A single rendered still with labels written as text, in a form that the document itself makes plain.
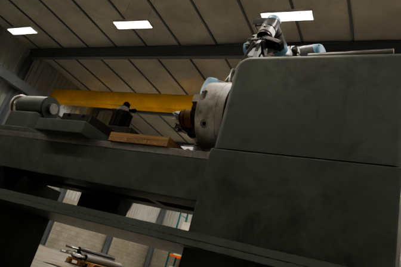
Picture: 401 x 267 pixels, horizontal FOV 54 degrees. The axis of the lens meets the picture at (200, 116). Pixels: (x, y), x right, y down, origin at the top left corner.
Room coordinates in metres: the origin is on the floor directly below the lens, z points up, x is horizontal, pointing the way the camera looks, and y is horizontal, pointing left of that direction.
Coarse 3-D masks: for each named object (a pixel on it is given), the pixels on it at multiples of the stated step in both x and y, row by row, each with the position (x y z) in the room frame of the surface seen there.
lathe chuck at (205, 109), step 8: (208, 88) 1.43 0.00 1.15; (216, 88) 1.42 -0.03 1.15; (208, 96) 1.41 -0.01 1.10; (216, 96) 1.39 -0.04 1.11; (200, 104) 1.42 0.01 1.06; (208, 104) 1.41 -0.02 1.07; (216, 104) 1.39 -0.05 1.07; (200, 112) 1.43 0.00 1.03; (208, 112) 1.41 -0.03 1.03; (200, 120) 1.44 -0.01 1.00; (208, 120) 1.42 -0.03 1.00; (200, 128) 1.45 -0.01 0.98; (208, 128) 1.43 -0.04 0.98; (200, 136) 1.48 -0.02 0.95; (208, 136) 1.46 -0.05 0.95; (200, 144) 1.51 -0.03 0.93; (208, 144) 1.49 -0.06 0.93
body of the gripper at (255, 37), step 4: (260, 32) 1.45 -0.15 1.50; (264, 32) 1.44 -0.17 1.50; (268, 32) 1.44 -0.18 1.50; (252, 36) 1.49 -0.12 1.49; (256, 36) 1.47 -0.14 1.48; (260, 36) 1.47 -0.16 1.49; (248, 40) 1.45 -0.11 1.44; (252, 40) 1.44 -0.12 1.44; (256, 40) 1.43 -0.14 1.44; (264, 40) 1.42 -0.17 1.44; (248, 44) 1.43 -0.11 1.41; (256, 44) 1.42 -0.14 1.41; (264, 44) 1.42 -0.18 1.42; (252, 48) 1.45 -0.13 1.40; (264, 48) 1.43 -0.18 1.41; (264, 52) 1.44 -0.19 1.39
